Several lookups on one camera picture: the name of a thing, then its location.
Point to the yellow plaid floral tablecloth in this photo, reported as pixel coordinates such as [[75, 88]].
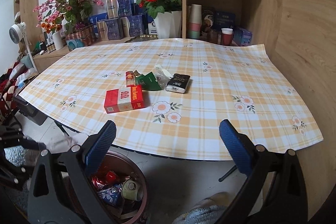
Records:
[[239, 84]]

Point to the dark red trash bin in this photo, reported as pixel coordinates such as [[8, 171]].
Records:
[[115, 193]]

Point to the red Double Happiness cigarette pack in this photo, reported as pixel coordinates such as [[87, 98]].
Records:
[[124, 99]]

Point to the grey fuzzy slipper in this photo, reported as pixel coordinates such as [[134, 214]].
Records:
[[207, 210]]

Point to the white flower pot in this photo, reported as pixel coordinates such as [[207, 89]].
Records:
[[168, 24]]

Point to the white desk fan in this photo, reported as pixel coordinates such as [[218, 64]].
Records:
[[18, 33]]

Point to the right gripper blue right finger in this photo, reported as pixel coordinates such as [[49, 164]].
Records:
[[238, 145]]

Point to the black cigarette pack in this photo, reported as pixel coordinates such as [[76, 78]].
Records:
[[178, 83]]

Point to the blue gold tea box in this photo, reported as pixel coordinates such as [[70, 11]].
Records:
[[132, 25], [120, 8], [110, 29]]

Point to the clear plastic wrapper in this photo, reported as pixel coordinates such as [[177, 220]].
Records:
[[162, 76]]

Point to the red lighter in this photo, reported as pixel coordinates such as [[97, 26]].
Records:
[[130, 79]]

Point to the small blue box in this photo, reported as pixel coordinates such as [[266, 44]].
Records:
[[242, 37]]

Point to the woven flower basket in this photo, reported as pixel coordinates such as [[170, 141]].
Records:
[[85, 37]]

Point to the black folding table frame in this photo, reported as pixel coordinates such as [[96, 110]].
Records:
[[228, 173]]

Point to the stack of pastel paper cups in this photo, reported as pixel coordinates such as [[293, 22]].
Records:
[[194, 23]]

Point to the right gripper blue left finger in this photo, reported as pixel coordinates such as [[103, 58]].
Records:
[[96, 147]]

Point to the red paper cup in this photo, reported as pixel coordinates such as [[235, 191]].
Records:
[[227, 36]]

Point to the green and gold wrapper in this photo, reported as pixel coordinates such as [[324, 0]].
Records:
[[148, 82]]

